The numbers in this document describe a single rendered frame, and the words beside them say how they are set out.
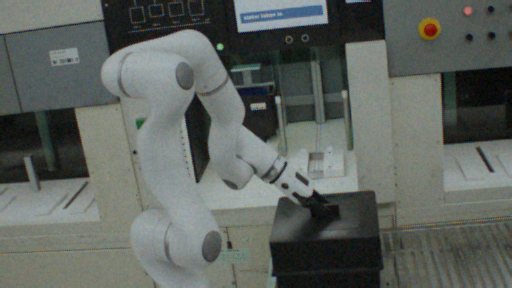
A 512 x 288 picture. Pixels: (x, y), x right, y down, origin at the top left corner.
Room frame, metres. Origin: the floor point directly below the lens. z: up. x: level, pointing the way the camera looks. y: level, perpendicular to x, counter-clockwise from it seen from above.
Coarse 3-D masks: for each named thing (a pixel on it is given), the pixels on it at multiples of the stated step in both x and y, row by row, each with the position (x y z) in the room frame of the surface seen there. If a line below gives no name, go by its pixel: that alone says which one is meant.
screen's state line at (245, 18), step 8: (288, 8) 1.97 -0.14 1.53; (296, 8) 1.97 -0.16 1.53; (304, 8) 1.96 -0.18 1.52; (312, 8) 1.96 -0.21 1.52; (320, 8) 1.96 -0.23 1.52; (240, 16) 1.99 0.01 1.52; (248, 16) 1.99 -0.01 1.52; (256, 16) 1.98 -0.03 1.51; (264, 16) 1.98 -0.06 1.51; (272, 16) 1.98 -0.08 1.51; (280, 16) 1.97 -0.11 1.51; (288, 16) 1.97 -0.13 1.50; (296, 16) 1.97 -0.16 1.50; (304, 16) 1.96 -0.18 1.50
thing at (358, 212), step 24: (360, 192) 1.69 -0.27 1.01; (288, 216) 1.59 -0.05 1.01; (312, 216) 1.57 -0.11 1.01; (336, 216) 1.55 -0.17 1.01; (360, 216) 1.53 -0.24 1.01; (288, 240) 1.46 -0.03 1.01; (312, 240) 1.44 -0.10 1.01; (336, 240) 1.43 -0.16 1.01; (360, 240) 1.42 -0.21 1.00; (288, 264) 1.45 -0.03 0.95; (312, 264) 1.44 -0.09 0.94; (336, 264) 1.43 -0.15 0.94; (360, 264) 1.42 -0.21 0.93
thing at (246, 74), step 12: (252, 84) 2.62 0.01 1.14; (264, 84) 2.60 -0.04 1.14; (252, 96) 2.52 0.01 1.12; (264, 96) 2.51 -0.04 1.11; (252, 108) 2.52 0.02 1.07; (264, 108) 2.51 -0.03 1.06; (252, 120) 2.52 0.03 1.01; (264, 120) 2.51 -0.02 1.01; (276, 120) 2.55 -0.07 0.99; (252, 132) 2.52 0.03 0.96; (264, 132) 2.51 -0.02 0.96
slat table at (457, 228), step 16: (448, 224) 1.87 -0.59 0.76; (464, 224) 1.86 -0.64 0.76; (480, 224) 1.84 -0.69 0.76; (496, 224) 1.83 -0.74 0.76; (384, 240) 1.83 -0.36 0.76; (416, 240) 1.80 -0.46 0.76; (432, 240) 1.78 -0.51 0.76; (464, 240) 1.75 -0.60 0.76; (480, 240) 1.74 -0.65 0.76; (496, 240) 1.72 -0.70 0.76; (384, 256) 1.76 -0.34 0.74; (400, 256) 1.72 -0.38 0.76; (416, 256) 1.70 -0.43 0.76; (448, 256) 1.67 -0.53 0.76; (464, 256) 1.66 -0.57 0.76; (480, 256) 1.64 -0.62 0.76; (496, 256) 1.63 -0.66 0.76; (384, 272) 1.64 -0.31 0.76; (400, 272) 1.62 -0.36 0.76; (432, 272) 1.60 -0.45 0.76; (464, 272) 1.57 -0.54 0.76; (480, 272) 1.55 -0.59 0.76; (496, 272) 1.54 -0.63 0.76
